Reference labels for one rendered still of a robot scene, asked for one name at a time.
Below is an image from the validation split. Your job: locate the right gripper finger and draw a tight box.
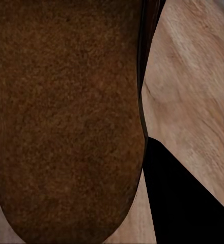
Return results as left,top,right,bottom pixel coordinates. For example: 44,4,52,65
143,137,224,244

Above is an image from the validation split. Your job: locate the sandal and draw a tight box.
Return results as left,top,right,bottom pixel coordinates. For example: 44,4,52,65
0,0,166,244

